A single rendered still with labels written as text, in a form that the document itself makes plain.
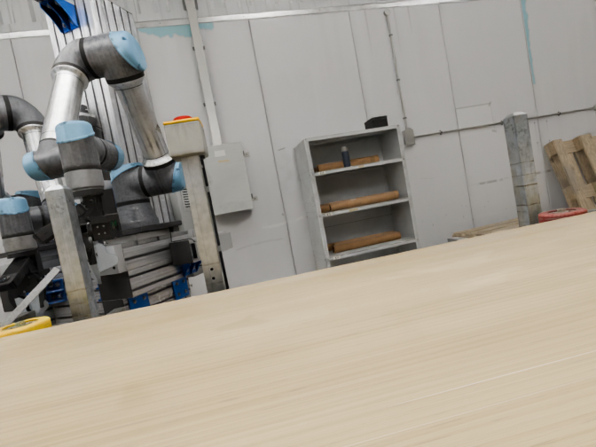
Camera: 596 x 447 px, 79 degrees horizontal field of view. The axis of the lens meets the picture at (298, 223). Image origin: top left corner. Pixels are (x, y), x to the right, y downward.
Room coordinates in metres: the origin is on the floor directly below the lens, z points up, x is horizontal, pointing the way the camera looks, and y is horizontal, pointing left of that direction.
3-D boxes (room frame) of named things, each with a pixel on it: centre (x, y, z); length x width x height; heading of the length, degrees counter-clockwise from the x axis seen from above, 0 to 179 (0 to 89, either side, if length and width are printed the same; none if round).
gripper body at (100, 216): (0.83, 0.45, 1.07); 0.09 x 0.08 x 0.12; 119
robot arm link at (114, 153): (0.93, 0.47, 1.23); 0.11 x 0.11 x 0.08; 0
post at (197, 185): (0.75, 0.19, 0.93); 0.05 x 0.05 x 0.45; 8
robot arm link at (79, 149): (0.83, 0.46, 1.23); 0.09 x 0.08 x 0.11; 0
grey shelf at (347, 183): (3.40, -0.57, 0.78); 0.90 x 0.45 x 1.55; 101
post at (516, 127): (0.85, -0.54, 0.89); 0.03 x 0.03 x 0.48; 8
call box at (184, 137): (0.75, 0.19, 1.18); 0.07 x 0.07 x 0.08; 8
